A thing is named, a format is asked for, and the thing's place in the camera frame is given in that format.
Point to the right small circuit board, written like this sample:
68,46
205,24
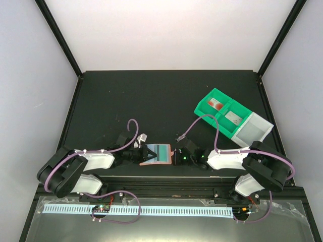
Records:
241,210

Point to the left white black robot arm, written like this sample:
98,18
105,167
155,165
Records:
64,173

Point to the green plastic bin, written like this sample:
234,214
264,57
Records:
203,108
228,128

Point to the small circuit board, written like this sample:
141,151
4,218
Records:
241,210
101,208

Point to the black frame post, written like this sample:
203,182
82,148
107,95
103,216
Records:
287,25
43,7

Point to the light blue slotted cable duct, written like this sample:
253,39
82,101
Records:
187,211

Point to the red circle card in bin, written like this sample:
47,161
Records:
215,104

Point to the brown leather card holder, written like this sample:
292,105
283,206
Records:
154,163

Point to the left black frame post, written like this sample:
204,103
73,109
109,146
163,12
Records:
43,7

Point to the white floral credit card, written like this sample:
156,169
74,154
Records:
233,118

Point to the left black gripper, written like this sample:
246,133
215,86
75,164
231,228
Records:
144,156

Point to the right black frame post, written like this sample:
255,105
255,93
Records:
287,25

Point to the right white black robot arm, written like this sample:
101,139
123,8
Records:
265,168

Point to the left small circuit board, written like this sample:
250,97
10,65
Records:
101,208

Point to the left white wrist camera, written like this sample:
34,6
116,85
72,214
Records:
140,141

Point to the teal card in holder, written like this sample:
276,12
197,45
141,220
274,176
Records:
163,152

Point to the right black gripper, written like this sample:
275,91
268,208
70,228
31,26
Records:
177,161

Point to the clear plastic bin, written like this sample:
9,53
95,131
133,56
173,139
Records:
255,128

